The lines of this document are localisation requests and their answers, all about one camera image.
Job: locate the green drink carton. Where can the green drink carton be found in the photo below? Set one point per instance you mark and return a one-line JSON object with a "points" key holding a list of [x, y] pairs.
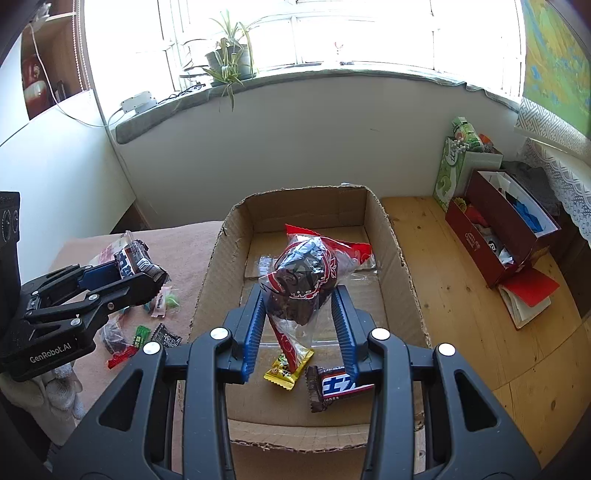
{"points": [[465, 134]]}

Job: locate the brown cardboard box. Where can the brown cardboard box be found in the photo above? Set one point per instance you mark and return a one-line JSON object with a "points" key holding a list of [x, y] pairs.
{"points": [[300, 214]]}

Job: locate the potted spider plant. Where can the potted spider plant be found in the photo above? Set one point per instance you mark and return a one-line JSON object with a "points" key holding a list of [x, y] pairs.
{"points": [[231, 57]]}

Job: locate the pink and white candy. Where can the pink and white candy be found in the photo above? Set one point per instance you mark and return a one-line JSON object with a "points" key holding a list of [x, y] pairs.
{"points": [[159, 302]]}

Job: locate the white cabinet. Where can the white cabinet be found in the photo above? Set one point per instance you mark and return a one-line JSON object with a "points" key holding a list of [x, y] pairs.
{"points": [[55, 157]]}

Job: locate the red snack packet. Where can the red snack packet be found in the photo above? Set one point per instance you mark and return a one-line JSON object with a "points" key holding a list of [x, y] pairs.
{"points": [[121, 357]]}

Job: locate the bright green snack packet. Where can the bright green snack packet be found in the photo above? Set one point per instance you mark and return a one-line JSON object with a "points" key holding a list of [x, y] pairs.
{"points": [[140, 335]]}

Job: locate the grey stone windowsill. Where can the grey stone windowsill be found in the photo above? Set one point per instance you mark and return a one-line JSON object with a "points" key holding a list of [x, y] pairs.
{"points": [[277, 83]]}

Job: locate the white fluffy cloth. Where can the white fluffy cloth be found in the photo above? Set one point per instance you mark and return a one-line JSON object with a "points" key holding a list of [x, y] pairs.
{"points": [[55, 392]]}

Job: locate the white lace cloth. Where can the white lace cloth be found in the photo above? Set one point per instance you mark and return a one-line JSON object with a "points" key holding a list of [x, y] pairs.
{"points": [[570, 184]]}

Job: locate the red notebook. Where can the red notebook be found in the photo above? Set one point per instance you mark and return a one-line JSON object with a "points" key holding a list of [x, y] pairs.
{"points": [[531, 293]]}

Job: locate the dark grey cloth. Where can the dark grey cloth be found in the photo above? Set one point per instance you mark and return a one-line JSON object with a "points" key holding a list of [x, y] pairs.
{"points": [[535, 182]]}

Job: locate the yellow candy packet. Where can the yellow candy packet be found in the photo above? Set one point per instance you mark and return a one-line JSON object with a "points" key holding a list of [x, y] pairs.
{"points": [[281, 374]]}

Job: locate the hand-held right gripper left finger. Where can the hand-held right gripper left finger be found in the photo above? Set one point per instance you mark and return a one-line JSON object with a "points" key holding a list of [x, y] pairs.
{"points": [[255, 325]]}

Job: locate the red container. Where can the red container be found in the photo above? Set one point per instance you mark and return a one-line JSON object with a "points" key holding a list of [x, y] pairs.
{"points": [[33, 87]]}

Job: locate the colourful wall poster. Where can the colourful wall poster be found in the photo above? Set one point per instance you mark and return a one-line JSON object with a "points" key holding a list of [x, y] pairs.
{"points": [[554, 60]]}

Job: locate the clear plastic snack packet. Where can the clear plastic snack packet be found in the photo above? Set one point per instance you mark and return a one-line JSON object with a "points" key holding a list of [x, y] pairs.
{"points": [[108, 248]]}

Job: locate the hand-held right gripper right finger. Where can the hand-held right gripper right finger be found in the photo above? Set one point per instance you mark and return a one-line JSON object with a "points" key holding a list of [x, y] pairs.
{"points": [[344, 325]]}

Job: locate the dark clear snack packet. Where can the dark clear snack packet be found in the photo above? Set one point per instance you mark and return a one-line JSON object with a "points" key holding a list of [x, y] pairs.
{"points": [[113, 334]]}

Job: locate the green jelly candy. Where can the green jelly candy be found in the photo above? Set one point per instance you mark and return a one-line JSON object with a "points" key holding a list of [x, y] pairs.
{"points": [[173, 300]]}

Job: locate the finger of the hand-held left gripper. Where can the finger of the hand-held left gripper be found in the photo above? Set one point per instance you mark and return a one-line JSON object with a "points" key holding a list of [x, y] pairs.
{"points": [[99, 276], [124, 295]]}

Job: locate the pink blanket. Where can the pink blanket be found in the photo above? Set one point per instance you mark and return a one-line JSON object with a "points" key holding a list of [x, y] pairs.
{"points": [[194, 249]]}

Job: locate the chocolate muffin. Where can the chocolate muffin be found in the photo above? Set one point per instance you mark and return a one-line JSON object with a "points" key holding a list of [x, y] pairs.
{"points": [[302, 277]]}

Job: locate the dark red cardboard box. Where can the dark red cardboard box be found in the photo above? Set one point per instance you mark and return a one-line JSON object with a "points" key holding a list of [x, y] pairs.
{"points": [[485, 230]]}

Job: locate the green paper bag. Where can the green paper bag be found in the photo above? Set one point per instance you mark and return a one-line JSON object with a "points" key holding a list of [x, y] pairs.
{"points": [[450, 180]]}

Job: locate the black snack packet white print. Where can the black snack packet white print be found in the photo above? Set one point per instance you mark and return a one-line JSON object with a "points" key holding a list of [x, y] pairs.
{"points": [[167, 337]]}

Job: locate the white electronic box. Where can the white electronic box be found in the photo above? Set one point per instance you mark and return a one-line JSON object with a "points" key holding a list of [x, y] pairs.
{"points": [[137, 101]]}

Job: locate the chocolate bar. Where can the chocolate bar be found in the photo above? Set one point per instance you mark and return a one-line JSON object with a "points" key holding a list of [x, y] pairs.
{"points": [[334, 388], [136, 257]]}

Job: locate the wooden shelf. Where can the wooden shelf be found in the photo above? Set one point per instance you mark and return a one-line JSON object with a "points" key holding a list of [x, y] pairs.
{"points": [[62, 50]]}

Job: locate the grey patterned cloth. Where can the grey patterned cloth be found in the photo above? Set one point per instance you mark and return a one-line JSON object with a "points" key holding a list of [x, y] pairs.
{"points": [[549, 124]]}

